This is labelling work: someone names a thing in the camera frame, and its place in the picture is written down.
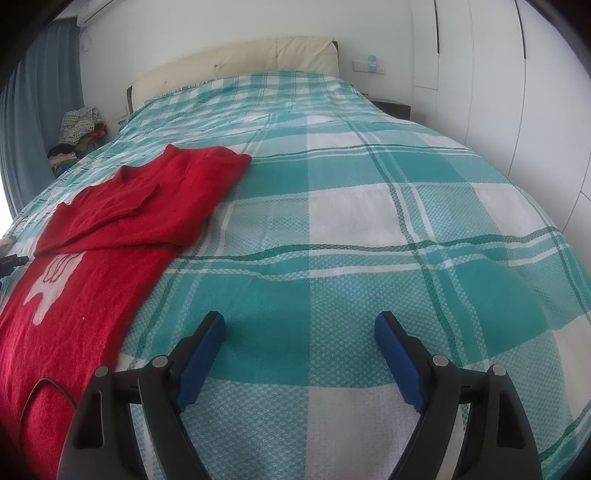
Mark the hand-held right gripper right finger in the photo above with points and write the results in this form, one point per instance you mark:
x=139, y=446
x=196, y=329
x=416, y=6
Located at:
x=399, y=364

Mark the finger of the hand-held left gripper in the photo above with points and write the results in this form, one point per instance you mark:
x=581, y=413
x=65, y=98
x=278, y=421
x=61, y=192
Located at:
x=11, y=261

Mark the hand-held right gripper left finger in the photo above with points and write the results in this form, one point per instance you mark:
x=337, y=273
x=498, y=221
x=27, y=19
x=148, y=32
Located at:
x=198, y=364

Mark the red sweater with white print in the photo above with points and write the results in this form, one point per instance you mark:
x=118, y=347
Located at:
x=138, y=207

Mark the pile of mixed clothes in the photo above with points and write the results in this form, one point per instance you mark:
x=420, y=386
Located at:
x=81, y=122

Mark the bed with teal plaid cover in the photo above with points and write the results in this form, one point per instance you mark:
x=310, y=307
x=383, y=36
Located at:
x=369, y=230

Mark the blue curtain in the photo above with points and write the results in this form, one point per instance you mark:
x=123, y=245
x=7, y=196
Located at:
x=41, y=92

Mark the dark wooden nightstand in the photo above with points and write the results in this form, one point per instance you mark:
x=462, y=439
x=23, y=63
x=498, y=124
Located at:
x=395, y=108

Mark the white wardrobe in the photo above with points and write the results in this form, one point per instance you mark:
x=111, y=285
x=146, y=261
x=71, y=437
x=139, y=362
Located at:
x=485, y=69

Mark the cream padded headboard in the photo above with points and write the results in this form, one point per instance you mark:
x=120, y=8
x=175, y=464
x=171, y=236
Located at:
x=254, y=57

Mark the white wall socket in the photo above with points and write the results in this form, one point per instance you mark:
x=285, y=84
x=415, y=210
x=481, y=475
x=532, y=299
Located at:
x=369, y=64

